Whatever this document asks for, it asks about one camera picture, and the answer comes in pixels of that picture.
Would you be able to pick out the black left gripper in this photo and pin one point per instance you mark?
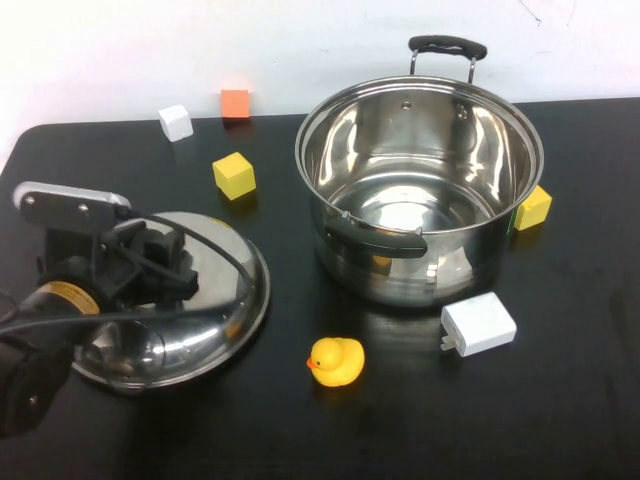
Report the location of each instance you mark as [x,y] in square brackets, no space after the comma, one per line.
[112,272]

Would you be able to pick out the steel lid with black knob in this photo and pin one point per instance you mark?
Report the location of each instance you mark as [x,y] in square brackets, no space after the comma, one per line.
[200,340]

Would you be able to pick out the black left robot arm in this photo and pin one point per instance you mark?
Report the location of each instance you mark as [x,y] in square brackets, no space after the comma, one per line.
[25,390]

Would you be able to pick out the yellow cube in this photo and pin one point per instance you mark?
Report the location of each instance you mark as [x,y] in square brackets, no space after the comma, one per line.
[535,207]
[234,176]

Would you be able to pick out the white cube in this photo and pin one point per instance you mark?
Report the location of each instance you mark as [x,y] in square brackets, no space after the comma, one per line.
[176,124]

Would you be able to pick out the orange cube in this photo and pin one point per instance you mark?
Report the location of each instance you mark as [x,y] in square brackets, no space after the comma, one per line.
[235,104]

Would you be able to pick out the yellow rubber duck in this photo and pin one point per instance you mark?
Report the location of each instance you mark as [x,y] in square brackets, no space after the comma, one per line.
[337,362]

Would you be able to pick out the white plug charger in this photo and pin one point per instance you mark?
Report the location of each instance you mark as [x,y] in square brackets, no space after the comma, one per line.
[480,324]

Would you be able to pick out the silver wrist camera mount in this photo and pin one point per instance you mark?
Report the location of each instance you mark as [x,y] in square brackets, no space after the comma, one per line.
[60,207]

